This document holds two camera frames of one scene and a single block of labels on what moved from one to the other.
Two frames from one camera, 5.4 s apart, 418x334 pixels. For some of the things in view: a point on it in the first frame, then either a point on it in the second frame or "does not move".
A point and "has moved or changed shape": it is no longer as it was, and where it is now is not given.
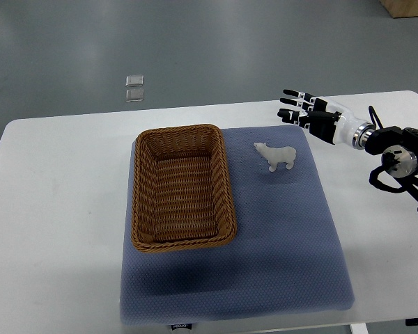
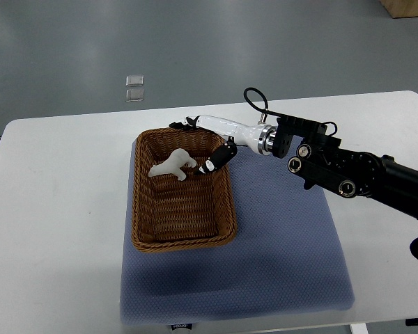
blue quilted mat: x=287 y=258 does not move
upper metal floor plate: x=136 y=80 does not move
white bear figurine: x=285 y=154 has moved or changed shape
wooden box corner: x=407 y=8 does not move
